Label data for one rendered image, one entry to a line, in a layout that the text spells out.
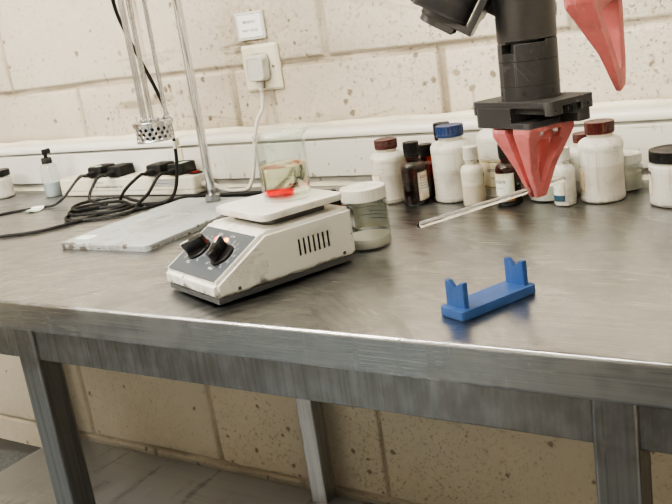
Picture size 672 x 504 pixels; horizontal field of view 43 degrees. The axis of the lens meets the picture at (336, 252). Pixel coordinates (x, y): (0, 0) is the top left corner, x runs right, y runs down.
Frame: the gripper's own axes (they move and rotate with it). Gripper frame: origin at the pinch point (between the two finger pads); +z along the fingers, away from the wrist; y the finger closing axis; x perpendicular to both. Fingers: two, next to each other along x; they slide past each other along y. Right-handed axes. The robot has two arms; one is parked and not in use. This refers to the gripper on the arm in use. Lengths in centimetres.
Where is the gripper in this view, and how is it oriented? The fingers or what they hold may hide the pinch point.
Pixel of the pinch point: (537, 188)
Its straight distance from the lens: 89.6
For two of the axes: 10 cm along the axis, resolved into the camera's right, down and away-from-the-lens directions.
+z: 1.3, 9.6, 2.6
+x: -8.1, 2.5, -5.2
